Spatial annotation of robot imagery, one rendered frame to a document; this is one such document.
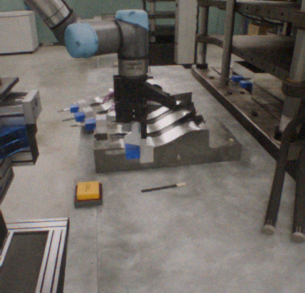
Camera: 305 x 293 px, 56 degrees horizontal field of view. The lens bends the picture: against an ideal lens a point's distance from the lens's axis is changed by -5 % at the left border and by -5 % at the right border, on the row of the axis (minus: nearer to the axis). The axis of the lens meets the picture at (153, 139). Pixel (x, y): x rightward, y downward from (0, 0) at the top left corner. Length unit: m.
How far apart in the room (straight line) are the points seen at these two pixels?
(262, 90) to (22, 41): 6.44
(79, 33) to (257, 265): 0.63
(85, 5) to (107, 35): 7.44
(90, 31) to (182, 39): 4.69
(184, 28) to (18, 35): 3.92
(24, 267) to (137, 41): 1.19
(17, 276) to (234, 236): 1.05
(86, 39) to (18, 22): 6.83
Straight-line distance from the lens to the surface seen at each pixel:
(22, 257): 1.61
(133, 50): 0.71
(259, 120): 1.48
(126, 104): 0.74
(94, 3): 8.09
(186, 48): 5.36
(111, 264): 0.71
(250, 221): 0.84
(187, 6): 5.28
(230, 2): 1.85
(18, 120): 1.17
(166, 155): 0.99
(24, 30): 7.45
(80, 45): 0.64
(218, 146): 1.03
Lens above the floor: 1.35
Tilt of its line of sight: 28 degrees down
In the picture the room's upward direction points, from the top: straight up
